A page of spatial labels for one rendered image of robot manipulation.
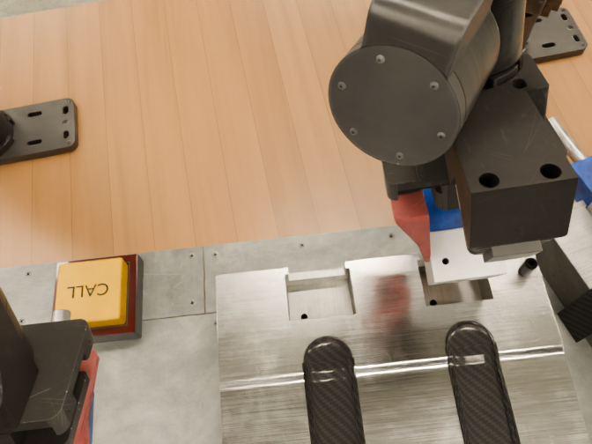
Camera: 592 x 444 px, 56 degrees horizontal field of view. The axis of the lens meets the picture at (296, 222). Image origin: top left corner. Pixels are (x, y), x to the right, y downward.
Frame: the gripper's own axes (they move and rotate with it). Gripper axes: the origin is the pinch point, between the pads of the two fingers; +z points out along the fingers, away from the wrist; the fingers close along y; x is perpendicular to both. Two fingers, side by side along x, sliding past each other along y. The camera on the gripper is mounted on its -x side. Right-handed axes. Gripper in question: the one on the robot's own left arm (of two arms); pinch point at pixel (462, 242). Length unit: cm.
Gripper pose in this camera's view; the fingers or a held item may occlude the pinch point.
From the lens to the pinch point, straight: 41.9
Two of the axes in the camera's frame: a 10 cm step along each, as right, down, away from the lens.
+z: 1.9, 7.2, 6.7
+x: -0.1, -6.8, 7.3
